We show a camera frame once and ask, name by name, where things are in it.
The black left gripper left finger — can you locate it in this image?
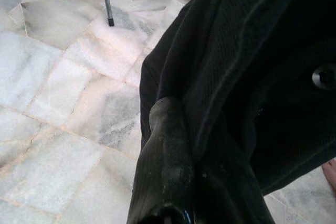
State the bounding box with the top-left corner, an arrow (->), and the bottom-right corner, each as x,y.
127,97 -> 195,224

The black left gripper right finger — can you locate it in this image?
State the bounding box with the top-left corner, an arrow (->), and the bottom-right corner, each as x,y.
193,153 -> 275,224

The black collared shirt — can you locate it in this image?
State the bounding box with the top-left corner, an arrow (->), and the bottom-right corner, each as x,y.
139,0 -> 336,224

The bare foot of person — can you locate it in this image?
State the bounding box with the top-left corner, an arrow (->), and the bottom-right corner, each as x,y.
321,159 -> 336,191

